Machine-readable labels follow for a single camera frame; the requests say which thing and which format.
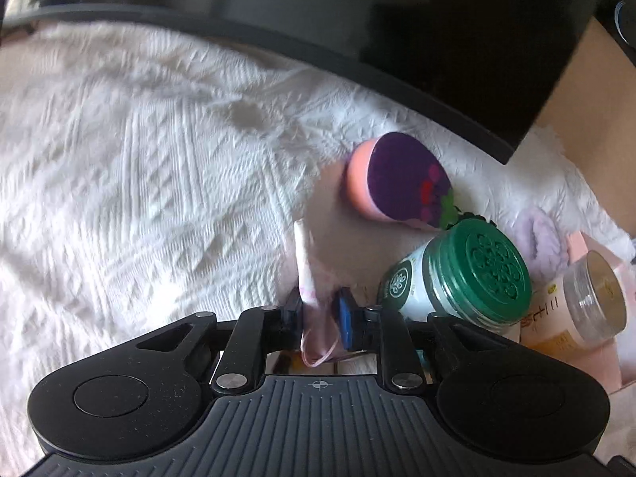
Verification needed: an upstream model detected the pink sheer organza pouch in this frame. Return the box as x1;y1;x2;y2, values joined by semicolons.
293;220;346;368

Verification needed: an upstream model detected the black fabric bow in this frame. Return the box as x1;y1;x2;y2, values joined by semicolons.
446;211;497;229

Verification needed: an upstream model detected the pink purple round sponge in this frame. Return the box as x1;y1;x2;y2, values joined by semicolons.
344;132;458;229

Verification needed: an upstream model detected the lavender fuzzy headband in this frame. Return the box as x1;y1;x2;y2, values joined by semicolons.
512;207;569;283

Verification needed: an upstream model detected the green lid glass jar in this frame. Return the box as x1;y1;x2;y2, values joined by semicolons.
377;217;533;333

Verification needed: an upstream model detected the white textured blanket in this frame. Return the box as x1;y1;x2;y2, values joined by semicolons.
1;23;635;476

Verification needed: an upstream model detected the clear jar beige lid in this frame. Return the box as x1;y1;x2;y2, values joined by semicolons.
520;251;627;361

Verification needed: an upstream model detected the pink open gift box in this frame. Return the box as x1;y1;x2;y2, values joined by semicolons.
567;231;635;394

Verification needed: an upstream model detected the black flat screen television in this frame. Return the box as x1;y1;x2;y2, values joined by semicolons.
3;0;599;161

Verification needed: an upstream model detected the black wall power strip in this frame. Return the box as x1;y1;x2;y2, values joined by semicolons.
594;0;636;65

